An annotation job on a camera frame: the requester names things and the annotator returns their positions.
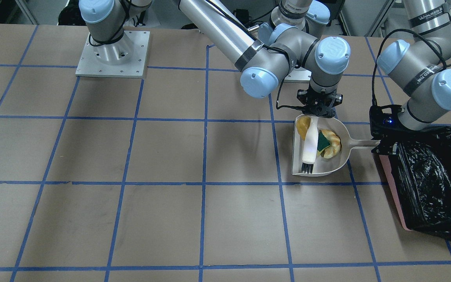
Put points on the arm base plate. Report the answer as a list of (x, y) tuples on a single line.
[(299, 75), (124, 59)]

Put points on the white hand brush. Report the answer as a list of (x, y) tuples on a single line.
[(310, 145)]

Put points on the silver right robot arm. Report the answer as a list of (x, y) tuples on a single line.
[(290, 38)]

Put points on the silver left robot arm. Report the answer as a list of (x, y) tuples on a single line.
[(420, 69)]

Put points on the black bag lined bin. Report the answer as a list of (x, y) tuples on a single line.
[(420, 181)]

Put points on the yellow lemon toy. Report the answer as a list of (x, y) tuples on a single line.
[(302, 125)]

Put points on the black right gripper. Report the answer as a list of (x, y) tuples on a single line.
[(302, 95)]

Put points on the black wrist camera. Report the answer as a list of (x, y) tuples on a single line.
[(384, 121)]

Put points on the green yellow sponge piece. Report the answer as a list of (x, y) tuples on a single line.
[(323, 142)]

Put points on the yellow croissant toy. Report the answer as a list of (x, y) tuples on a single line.
[(335, 147)]

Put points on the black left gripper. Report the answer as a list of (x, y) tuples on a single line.
[(386, 148)]

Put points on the white plastic dustpan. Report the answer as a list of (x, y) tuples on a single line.
[(322, 165)]

